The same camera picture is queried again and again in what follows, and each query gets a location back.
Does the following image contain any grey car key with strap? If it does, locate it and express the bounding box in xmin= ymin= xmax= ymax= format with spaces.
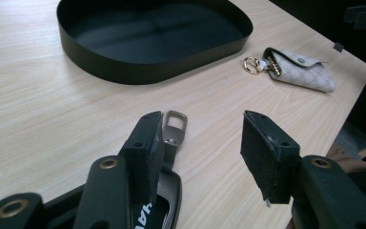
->
xmin=132 ymin=110 xmax=189 ymax=229

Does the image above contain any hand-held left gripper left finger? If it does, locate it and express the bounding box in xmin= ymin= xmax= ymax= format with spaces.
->
xmin=120 ymin=110 xmax=166 ymax=205

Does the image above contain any pale patterned key pouch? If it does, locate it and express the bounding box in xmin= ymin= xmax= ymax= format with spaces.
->
xmin=242 ymin=47 xmax=337 ymax=94

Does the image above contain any black key rack with tray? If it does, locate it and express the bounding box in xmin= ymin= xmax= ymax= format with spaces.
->
xmin=56 ymin=0 xmax=254 ymax=86

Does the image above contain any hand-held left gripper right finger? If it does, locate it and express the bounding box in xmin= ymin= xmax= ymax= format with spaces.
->
xmin=240 ymin=110 xmax=301 ymax=205

